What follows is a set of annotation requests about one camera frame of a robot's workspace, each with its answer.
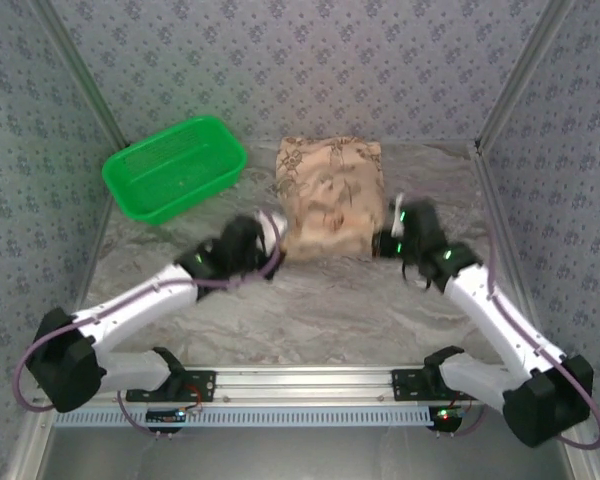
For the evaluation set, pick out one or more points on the beige printed t-shirt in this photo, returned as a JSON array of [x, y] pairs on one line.
[[330, 200]]

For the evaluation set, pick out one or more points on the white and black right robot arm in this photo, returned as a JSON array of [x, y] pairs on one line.
[[490, 320]]

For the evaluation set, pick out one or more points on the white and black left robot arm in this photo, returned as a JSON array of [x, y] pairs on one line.
[[130, 315]]

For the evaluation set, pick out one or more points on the green plastic basket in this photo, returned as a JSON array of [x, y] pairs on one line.
[[180, 165]]

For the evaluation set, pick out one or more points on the small circuit board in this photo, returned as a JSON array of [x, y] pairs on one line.
[[445, 419], [165, 416]]

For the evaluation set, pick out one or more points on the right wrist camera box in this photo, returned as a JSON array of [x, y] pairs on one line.
[[396, 210]]

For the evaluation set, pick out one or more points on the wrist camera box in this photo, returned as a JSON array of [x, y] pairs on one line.
[[396, 210], [276, 222]]

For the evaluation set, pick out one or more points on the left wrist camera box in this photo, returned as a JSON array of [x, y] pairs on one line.
[[276, 222]]

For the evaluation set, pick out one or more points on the grooved aluminium base rail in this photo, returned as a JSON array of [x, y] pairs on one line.
[[305, 382]]

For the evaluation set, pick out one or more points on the aluminium frame post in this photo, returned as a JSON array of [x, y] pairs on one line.
[[522, 75], [86, 75]]

